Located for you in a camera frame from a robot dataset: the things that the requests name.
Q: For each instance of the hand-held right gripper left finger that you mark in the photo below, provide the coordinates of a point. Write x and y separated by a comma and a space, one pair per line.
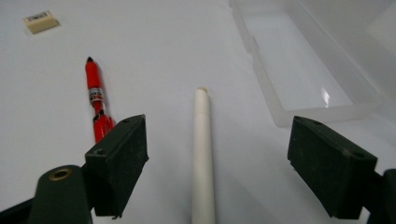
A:
116, 161

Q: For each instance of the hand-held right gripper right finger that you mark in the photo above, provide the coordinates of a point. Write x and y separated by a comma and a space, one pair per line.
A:
330, 168

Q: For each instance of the red pen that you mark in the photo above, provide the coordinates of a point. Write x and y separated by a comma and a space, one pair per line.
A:
93, 77

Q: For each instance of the white pen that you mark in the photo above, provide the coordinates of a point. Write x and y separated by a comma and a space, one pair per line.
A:
202, 140

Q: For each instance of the clear plastic pencil case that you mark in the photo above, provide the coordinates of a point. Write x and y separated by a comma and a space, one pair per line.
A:
311, 62

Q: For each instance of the cream eraser with label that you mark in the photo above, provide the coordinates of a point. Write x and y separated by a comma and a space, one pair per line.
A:
40, 22

